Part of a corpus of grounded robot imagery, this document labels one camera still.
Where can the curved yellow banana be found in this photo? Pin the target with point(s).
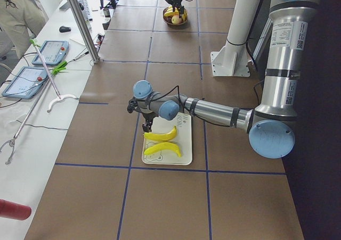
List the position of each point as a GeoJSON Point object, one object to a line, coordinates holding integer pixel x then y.
{"type": "Point", "coordinates": [184, 16]}

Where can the long yellow banana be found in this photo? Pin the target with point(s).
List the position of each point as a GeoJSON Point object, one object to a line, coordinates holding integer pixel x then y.
{"type": "Point", "coordinates": [171, 12]}

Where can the brown wicker basket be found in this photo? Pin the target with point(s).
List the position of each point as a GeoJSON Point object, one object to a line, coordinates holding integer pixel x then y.
{"type": "Point", "coordinates": [168, 19]}

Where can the pink green apple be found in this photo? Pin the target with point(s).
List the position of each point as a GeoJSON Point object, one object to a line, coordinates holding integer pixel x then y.
{"type": "Point", "coordinates": [176, 20]}

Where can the cream bear tray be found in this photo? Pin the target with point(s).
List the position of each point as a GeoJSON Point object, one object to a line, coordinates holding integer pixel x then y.
{"type": "Point", "coordinates": [183, 140]}

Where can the black orange connector box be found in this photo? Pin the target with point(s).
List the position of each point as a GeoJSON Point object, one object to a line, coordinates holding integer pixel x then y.
{"type": "Point", "coordinates": [100, 38]}

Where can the green clamp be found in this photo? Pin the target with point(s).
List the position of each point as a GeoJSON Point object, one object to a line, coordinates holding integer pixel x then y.
{"type": "Point", "coordinates": [57, 68]}

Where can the black computer mouse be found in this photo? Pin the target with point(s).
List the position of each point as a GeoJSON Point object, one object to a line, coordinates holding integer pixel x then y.
{"type": "Point", "coordinates": [64, 29]}

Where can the far blue teach pendant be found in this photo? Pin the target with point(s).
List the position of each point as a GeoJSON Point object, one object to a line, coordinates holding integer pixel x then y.
{"type": "Point", "coordinates": [50, 52]}

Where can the blue teach pendant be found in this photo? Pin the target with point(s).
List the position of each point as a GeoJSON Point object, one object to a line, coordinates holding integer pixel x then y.
{"type": "Point", "coordinates": [26, 83]}
{"type": "Point", "coordinates": [50, 52]}

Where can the near blue teach pendant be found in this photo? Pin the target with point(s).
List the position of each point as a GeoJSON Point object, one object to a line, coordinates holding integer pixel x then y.
{"type": "Point", "coordinates": [26, 83]}

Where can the standing person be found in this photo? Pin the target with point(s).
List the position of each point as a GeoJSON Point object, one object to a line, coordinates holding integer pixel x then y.
{"type": "Point", "coordinates": [19, 18]}

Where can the red cylinder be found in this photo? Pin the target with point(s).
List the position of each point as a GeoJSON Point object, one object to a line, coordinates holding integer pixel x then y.
{"type": "Point", "coordinates": [15, 211]}

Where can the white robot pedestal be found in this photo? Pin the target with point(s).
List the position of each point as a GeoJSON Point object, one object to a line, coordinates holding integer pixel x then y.
{"type": "Point", "coordinates": [232, 60]}

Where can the aluminium frame post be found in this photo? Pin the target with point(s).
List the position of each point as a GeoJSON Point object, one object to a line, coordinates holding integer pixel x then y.
{"type": "Point", "coordinates": [84, 31]}

